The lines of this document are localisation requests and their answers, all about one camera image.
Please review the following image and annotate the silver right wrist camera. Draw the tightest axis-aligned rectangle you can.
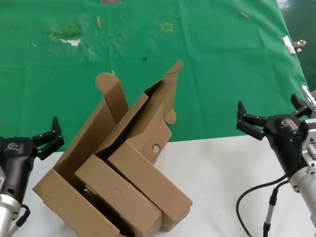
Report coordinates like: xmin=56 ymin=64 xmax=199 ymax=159
xmin=299 ymin=118 xmax=316 ymax=169

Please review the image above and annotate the large open cardboard box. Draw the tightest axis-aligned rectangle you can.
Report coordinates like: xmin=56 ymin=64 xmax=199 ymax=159
xmin=33 ymin=72 xmax=150 ymax=237

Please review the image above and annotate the silver binder clip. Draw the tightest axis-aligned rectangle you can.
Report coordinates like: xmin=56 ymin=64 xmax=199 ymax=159
xmin=300 ymin=85 xmax=316 ymax=109
xmin=282 ymin=36 xmax=307 ymax=55

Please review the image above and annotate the cable with metal connector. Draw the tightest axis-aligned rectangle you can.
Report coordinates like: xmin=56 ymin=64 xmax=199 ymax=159
xmin=262 ymin=181 xmax=290 ymax=237

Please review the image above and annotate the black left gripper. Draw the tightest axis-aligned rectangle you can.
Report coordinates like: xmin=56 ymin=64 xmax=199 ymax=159
xmin=0 ymin=117 xmax=65 ymax=203

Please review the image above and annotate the cardboard box with hole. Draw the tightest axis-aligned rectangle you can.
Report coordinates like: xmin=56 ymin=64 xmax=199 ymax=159
xmin=108 ymin=60 xmax=193 ymax=232

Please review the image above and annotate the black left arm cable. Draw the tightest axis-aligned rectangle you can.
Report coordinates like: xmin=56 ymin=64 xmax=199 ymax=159
xmin=8 ymin=204 xmax=32 ymax=237

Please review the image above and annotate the flat cardboard box with dimple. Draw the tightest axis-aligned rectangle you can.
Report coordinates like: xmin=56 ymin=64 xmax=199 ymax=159
xmin=74 ymin=154 xmax=163 ymax=237

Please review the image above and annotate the green table cloth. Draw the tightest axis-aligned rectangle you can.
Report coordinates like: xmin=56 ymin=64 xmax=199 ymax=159
xmin=0 ymin=0 xmax=316 ymax=158

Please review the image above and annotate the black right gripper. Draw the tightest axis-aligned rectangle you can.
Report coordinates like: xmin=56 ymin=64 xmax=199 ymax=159
xmin=236 ymin=93 xmax=316 ymax=176

